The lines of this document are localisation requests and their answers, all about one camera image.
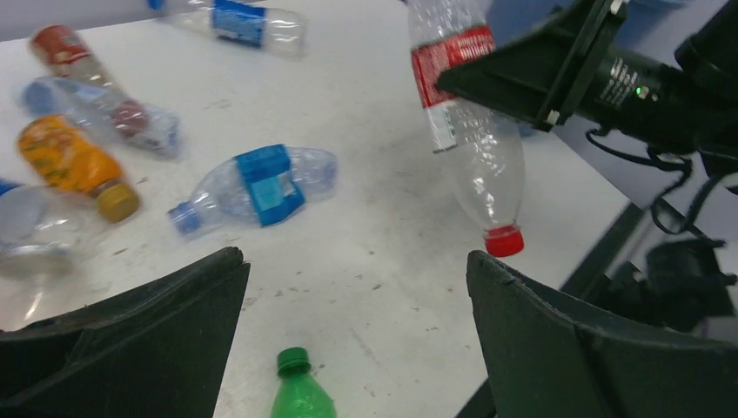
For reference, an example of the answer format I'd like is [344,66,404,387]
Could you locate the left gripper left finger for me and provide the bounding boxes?
[1,247,250,417]

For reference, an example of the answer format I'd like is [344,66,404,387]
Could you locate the red cap red label bottle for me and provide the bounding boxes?
[406,1,525,258]

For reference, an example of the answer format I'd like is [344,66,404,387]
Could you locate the green plastic bottle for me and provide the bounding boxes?
[270,347,338,418]

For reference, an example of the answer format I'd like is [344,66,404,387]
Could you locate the orange juice bottle gold cap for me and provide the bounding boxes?
[17,114,141,223]

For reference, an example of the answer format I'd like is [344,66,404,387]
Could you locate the far blue label bottle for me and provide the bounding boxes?
[147,0,307,57]

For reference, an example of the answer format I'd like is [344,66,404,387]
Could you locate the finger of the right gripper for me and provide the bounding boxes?
[435,1,627,131]

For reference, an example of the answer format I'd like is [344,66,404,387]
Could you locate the red label small bottle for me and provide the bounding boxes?
[30,24,150,138]

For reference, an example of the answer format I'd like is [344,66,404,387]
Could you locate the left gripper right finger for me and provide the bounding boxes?
[466,250,737,417]

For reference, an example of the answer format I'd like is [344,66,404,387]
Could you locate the crushed clear bottle blue cap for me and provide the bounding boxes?
[17,76,180,159]

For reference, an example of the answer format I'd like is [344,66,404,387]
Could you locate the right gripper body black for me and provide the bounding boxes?
[576,1,737,177]

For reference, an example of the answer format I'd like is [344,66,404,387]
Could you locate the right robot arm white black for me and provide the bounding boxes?
[436,1,737,332]

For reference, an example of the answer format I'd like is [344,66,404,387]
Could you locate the pepsi bottle blue label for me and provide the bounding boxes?
[1,179,109,279]

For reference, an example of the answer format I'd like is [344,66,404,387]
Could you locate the crushed blue label bottle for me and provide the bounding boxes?
[167,144,339,239]

